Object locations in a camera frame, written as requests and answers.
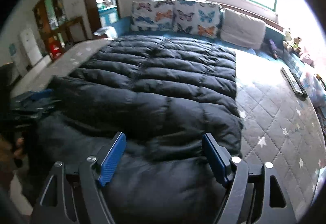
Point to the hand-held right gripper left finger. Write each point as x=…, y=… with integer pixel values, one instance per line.
x=112, y=160

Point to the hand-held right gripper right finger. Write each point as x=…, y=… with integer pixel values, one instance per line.
x=216, y=160

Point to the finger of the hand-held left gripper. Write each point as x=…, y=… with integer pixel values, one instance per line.
x=38, y=95
x=33, y=109

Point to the black down jacket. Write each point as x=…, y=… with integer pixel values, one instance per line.
x=152, y=101

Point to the person's left hand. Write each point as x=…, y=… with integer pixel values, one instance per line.
x=19, y=148

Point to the red plastic stool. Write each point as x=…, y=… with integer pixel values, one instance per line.
x=54, y=50

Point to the white cabinet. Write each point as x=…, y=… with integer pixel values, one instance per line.
x=29, y=45

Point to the grey star quilted mat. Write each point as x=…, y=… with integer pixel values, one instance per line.
x=275, y=122

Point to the wooden desk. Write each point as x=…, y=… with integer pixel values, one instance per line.
x=76, y=21

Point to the wooden display cabinet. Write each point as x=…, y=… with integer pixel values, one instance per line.
x=51, y=10

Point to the folded grey white cloth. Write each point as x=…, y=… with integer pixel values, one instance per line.
x=104, y=31

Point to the blue cabinet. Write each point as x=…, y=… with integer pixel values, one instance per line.
x=108, y=16

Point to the long black box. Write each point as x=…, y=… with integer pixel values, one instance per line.
x=302, y=89

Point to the pastel printed package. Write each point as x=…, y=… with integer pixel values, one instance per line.
x=314, y=86

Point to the striped blue cushion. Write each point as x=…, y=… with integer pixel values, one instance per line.
x=293, y=63

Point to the purple toy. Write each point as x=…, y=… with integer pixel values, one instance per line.
x=273, y=47

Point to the white pillow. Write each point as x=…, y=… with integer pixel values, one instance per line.
x=242, y=27

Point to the pink plush toy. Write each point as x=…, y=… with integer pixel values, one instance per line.
x=307, y=58

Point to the butterfly print pillow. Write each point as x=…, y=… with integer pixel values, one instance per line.
x=150, y=16
x=193, y=17

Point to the small pale plush toy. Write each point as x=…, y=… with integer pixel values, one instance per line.
x=287, y=33

